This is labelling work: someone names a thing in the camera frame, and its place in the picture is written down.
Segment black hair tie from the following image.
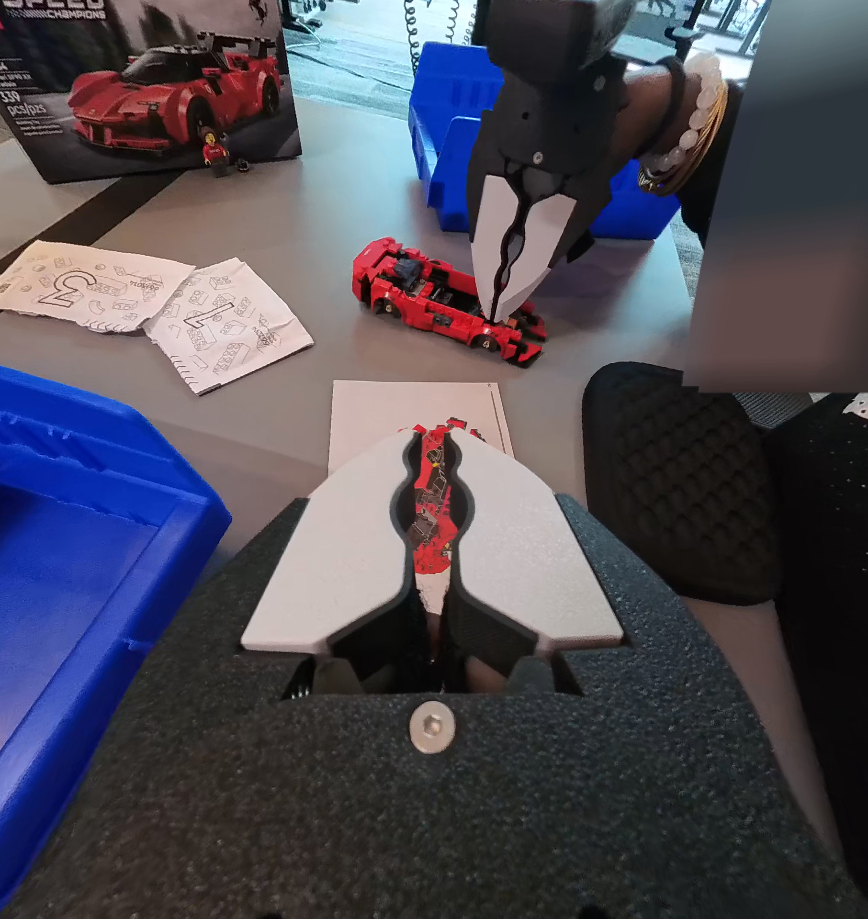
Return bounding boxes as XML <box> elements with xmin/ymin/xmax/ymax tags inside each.
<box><xmin>638</xmin><ymin>56</ymin><xmax>688</xmax><ymax>162</ymax></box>

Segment toy car set box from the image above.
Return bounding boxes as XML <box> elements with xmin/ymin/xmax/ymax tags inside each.
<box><xmin>0</xmin><ymin>0</ymin><xmax>304</xmax><ymax>185</ymax></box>

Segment red brick toy car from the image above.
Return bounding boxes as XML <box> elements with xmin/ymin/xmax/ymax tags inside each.
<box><xmin>352</xmin><ymin>237</ymin><xmax>548</xmax><ymax>369</ymax></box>

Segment small toy minifigure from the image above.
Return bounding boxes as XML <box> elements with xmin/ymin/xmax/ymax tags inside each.
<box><xmin>200</xmin><ymin>129</ymin><xmax>232</xmax><ymax>179</ymax></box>

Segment white bead bracelet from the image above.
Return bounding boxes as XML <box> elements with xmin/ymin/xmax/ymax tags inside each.
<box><xmin>645</xmin><ymin>52</ymin><xmax>728</xmax><ymax>179</ymax></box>

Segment paper bag with numeral three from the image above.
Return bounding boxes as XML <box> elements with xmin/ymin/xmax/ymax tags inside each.
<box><xmin>0</xmin><ymin>240</ymin><xmax>196</xmax><ymax>336</ymax></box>

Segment person's right hand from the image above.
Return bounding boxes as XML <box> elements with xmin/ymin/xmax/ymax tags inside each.
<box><xmin>617</xmin><ymin>65</ymin><xmax>675</xmax><ymax>173</ymax></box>

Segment black mesh office chair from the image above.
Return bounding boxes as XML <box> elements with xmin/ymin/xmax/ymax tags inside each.
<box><xmin>746</xmin><ymin>392</ymin><xmax>847</xmax><ymax>432</ymax></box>

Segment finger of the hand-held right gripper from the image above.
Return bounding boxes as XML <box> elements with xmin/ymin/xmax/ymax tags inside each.
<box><xmin>469</xmin><ymin>169</ymin><xmax>532</xmax><ymax>321</ymax></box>
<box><xmin>495</xmin><ymin>194</ymin><xmax>580</xmax><ymax>321</ymax></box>

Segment black coiled cable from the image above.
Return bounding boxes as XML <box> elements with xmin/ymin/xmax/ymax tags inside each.
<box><xmin>403</xmin><ymin>0</ymin><xmax>425</xmax><ymax>74</ymax></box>

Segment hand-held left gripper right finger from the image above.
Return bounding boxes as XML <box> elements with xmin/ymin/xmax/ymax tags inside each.
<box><xmin>441</xmin><ymin>427</ymin><xmax>626</xmax><ymax>656</ymax></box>

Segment black textured chair armrest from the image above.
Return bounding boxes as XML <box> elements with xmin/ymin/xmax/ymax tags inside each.
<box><xmin>582</xmin><ymin>361</ymin><xmax>783</xmax><ymax>606</ymax></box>

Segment white instruction booklet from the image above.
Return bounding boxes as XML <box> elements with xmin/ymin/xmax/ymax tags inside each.
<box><xmin>328</xmin><ymin>381</ymin><xmax>515</xmax><ymax>618</ymax></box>

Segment gold bangle bracelets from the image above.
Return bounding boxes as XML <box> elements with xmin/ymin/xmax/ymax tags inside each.
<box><xmin>638</xmin><ymin>79</ymin><xmax>731</xmax><ymax>197</ymax></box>

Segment paper bag with numeral one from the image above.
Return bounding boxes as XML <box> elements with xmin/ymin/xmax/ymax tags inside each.
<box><xmin>143</xmin><ymin>258</ymin><xmax>315</xmax><ymax>397</ymax></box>

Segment blue plastic bin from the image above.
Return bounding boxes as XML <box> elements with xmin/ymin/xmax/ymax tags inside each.
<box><xmin>407</xmin><ymin>41</ymin><xmax>682</xmax><ymax>241</ymax></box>
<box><xmin>0</xmin><ymin>358</ymin><xmax>232</xmax><ymax>919</ymax></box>

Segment person's black clothed lap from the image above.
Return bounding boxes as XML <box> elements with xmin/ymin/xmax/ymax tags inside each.
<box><xmin>764</xmin><ymin>391</ymin><xmax>868</xmax><ymax>913</ymax></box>

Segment person's right forearm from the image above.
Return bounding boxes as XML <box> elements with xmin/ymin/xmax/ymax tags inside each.
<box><xmin>678</xmin><ymin>80</ymin><xmax>745</xmax><ymax>248</ymax></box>

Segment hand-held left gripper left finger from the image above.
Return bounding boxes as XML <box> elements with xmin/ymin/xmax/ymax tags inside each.
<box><xmin>241</xmin><ymin>427</ymin><xmax>435</xmax><ymax>658</ymax></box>

